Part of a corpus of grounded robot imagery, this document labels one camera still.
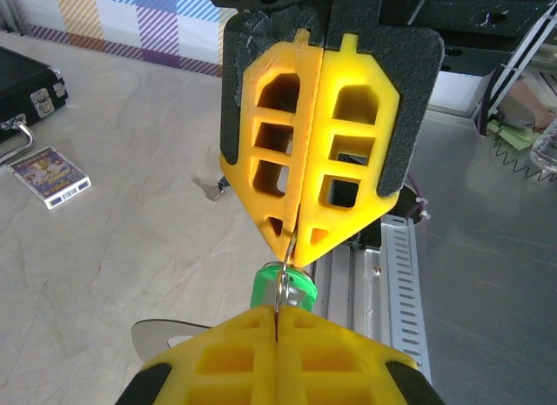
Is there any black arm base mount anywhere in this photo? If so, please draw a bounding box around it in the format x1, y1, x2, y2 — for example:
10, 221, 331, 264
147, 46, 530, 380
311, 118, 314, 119
346, 189, 419, 253

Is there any black briefcase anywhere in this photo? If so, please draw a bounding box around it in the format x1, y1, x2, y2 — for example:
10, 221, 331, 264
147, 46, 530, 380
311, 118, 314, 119
0, 45, 70, 166

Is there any grey metal plate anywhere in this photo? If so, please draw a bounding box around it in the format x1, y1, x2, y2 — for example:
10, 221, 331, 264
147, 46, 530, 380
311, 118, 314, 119
408, 112, 557, 405

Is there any aluminium frame post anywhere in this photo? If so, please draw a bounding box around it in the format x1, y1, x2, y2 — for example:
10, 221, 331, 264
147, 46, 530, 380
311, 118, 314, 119
0, 0, 34, 36
472, 12, 557, 134

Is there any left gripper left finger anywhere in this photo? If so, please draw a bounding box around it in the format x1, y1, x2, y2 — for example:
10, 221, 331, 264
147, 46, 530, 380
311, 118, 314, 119
115, 304, 279, 405

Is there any green key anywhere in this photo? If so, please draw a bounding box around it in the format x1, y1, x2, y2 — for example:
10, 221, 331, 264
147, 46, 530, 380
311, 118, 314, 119
250, 260, 319, 314

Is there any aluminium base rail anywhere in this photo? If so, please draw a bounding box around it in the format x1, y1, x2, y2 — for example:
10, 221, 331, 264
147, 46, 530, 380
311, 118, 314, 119
311, 237, 388, 352

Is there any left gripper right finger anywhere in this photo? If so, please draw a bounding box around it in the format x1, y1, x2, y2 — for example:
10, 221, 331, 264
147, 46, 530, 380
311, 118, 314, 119
274, 304, 447, 405

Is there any slotted cable duct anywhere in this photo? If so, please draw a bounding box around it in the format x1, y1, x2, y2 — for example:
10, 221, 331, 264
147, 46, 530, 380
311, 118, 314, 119
378, 217, 434, 382

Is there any black key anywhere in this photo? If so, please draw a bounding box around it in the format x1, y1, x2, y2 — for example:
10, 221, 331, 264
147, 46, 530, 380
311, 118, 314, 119
192, 176, 228, 205

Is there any playing card box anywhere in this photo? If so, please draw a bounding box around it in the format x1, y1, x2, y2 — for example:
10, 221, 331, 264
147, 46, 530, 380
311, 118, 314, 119
9, 145, 93, 211

